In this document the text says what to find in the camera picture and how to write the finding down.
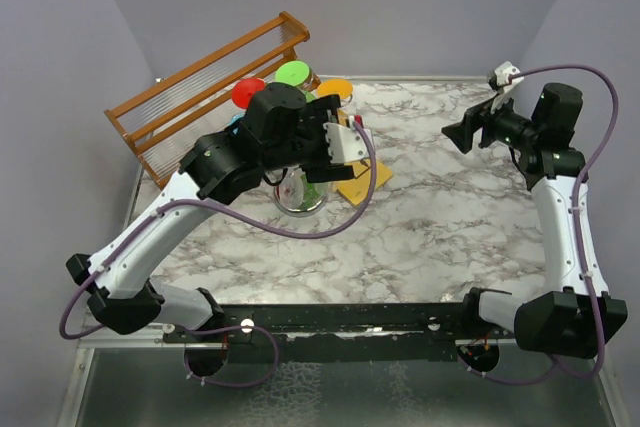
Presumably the blue plastic wine glass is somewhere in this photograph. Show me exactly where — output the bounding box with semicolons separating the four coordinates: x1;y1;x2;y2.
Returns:
227;114;244;135

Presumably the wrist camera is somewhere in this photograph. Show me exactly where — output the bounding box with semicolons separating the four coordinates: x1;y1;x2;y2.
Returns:
323;116;375;164
487;61;523;113

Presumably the orange plastic wine glass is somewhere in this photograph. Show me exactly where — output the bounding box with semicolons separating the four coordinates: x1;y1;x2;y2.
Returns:
316;78;353;107

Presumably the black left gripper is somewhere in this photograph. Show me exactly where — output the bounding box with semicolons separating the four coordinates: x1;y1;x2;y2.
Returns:
262;96;355;181

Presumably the green plastic wine glass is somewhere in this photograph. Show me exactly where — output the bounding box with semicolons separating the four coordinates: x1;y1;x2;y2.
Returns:
274;60;316;101

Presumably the wooden dish rack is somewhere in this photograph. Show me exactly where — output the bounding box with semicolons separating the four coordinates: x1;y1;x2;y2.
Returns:
105;12;310;188

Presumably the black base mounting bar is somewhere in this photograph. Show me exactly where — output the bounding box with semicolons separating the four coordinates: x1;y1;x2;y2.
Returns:
162;299;521;366

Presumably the yellow Little Prince book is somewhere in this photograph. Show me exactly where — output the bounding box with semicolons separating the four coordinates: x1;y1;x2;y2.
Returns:
335;160;393;207

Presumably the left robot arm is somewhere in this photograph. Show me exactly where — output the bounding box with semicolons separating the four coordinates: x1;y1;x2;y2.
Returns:
67;82;372;342

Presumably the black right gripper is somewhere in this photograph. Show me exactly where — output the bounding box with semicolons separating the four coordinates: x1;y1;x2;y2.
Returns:
443;88;541;153

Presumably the red plastic wine glass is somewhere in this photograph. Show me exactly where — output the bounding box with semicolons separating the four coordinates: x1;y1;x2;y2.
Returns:
231;77;266;110

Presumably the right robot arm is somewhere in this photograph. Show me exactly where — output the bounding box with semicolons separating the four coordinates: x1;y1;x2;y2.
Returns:
441;83;628;359

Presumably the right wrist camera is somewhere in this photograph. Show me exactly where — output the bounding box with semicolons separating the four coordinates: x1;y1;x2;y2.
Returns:
487;61;523;113

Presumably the chrome wine glass rack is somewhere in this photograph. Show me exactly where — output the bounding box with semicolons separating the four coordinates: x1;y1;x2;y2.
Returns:
274;167;331;217

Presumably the clear wine glass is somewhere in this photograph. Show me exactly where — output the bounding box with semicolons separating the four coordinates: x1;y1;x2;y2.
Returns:
276;169;305;211

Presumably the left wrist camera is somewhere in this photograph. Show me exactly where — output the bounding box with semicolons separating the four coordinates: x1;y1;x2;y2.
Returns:
323;116;375;164

